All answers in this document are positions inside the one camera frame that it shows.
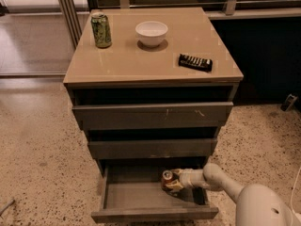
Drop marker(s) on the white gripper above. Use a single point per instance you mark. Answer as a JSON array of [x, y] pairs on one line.
[[187, 179]]

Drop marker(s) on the red coke can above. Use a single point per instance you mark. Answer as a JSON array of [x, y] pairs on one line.
[[167, 177]]

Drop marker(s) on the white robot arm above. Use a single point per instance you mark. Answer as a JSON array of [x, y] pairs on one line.
[[256, 205]]

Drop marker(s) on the grey middle drawer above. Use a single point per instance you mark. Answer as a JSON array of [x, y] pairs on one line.
[[152, 148]]

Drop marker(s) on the grey open bottom drawer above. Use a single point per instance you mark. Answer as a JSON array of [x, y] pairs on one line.
[[132, 192]]

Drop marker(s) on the grey drawer cabinet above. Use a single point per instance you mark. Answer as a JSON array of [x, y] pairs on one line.
[[130, 73]]

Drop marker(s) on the grey top drawer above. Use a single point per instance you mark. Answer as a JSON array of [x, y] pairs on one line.
[[152, 116]]

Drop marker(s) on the green soda can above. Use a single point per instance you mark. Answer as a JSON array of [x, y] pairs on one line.
[[101, 30]]

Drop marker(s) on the grey floor door stop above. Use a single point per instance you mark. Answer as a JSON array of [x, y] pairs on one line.
[[289, 102]]

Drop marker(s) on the white bowl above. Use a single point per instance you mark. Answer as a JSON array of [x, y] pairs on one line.
[[151, 33]]

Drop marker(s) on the grey object on floor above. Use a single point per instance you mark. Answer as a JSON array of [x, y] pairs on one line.
[[6, 206]]

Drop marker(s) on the metal window frame post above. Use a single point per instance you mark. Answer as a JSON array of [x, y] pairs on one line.
[[72, 22]]

